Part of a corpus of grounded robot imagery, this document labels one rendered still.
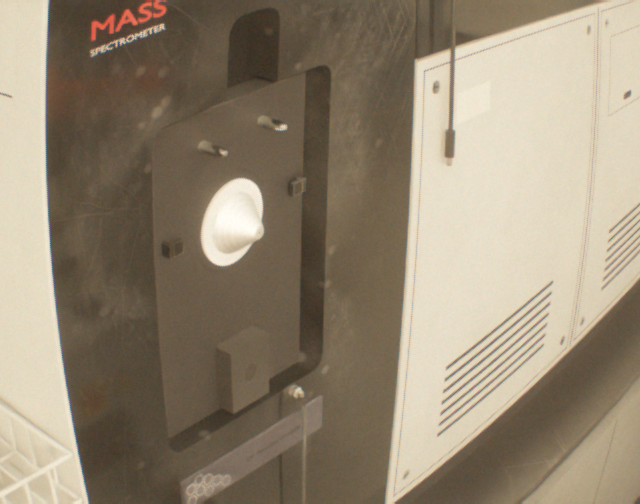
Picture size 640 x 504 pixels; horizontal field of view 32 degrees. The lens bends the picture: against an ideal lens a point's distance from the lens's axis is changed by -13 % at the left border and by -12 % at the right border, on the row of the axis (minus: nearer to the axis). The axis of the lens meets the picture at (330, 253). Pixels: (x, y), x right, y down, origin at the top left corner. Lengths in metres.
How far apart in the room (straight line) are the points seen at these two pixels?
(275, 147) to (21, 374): 0.26
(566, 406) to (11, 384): 0.87
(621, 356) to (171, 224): 0.95
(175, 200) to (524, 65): 0.46
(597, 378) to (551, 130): 0.45
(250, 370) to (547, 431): 0.63
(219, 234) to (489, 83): 0.35
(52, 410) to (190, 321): 0.14
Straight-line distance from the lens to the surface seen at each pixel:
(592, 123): 1.36
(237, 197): 0.85
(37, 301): 0.75
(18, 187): 0.73
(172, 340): 0.86
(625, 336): 1.69
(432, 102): 1.02
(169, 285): 0.83
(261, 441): 0.97
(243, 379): 0.91
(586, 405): 1.53
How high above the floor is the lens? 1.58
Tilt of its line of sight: 27 degrees down
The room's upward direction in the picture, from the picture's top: 2 degrees clockwise
